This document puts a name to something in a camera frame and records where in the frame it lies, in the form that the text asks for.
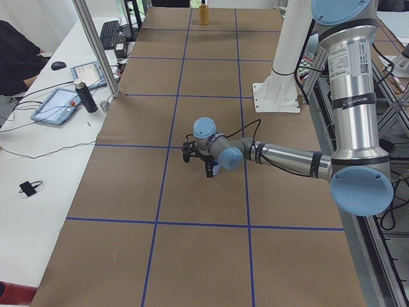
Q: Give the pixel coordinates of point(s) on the aluminium frame post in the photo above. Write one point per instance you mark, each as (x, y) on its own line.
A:
(94, 41)

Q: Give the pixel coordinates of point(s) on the light blue plastic cup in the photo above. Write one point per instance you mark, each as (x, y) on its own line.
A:
(216, 168)

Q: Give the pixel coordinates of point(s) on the black box on desk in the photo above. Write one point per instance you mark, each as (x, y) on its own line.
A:
(120, 50)

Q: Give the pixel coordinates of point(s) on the small black adapter device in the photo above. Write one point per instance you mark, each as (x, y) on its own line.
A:
(29, 188)

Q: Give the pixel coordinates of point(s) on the blue teach pendant tablet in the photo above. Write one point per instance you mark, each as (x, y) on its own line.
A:
(57, 108)

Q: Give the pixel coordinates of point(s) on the yellow wooden cup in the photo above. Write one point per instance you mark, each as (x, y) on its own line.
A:
(204, 15)

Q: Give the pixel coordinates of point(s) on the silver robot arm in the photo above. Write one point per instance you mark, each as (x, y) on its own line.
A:
(359, 170)

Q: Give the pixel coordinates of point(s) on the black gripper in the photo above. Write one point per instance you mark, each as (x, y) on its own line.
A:
(208, 158)

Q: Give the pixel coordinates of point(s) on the seated person in black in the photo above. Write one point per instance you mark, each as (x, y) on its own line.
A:
(21, 61)

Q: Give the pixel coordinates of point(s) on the black water bottle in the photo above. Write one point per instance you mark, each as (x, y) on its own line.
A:
(85, 96)

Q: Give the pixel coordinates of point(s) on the black computer mouse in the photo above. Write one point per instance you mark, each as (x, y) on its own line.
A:
(58, 65)

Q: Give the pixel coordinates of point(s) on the aluminium truss frame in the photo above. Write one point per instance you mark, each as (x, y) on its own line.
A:
(379, 244)

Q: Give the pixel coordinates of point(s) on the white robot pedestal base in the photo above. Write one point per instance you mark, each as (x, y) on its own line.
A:
(278, 92)

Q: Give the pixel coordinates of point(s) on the red object at edge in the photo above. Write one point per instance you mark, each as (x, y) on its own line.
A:
(16, 294)

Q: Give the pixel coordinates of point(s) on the black computer keyboard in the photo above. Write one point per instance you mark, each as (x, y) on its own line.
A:
(108, 34)

